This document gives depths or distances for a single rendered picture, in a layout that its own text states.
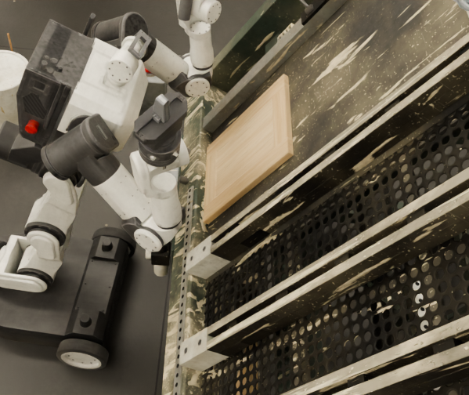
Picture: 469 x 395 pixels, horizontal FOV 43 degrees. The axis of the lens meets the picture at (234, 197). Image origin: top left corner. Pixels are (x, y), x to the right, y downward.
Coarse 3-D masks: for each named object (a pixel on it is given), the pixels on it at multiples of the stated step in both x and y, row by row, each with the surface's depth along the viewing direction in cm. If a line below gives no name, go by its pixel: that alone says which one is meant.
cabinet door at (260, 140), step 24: (264, 96) 181; (288, 96) 172; (240, 120) 189; (264, 120) 176; (288, 120) 165; (216, 144) 197; (240, 144) 183; (264, 144) 171; (288, 144) 159; (216, 168) 191; (240, 168) 177; (264, 168) 165; (216, 192) 185; (240, 192) 172; (216, 216) 181
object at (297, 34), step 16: (336, 0) 165; (320, 16) 170; (288, 32) 179; (304, 32) 174; (272, 48) 184; (288, 48) 179; (256, 64) 190; (272, 64) 184; (240, 80) 195; (256, 80) 189; (224, 96) 201; (240, 96) 195; (224, 112) 200; (208, 128) 206
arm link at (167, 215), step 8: (176, 192) 140; (152, 200) 140; (160, 200) 138; (168, 200) 138; (176, 200) 141; (152, 208) 143; (160, 208) 141; (168, 208) 141; (176, 208) 143; (184, 208) 152; (152, 216) 149; (160, 216) 143; (168, 216) 142; (176, 216) 144; (184, 216) 154; (144, 224) 148; (152, 224) 148; (160, 224) 145; (168, 224) 145; (176, 224) 146; (160, 232) 147; (168, 232) 147; (176, 232) 149; (168, 240) 149
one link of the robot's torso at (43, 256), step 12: (36, 240) 203; (48, 240) 203; (24, 252) 236; (36, 252) 219; (48, 252) 209; (60, 252) 213; (24, 264) 229; (36, 264) 226; (48, 264) 225; (60, 264) 224; (36, 276) 229; (48, 276) 231
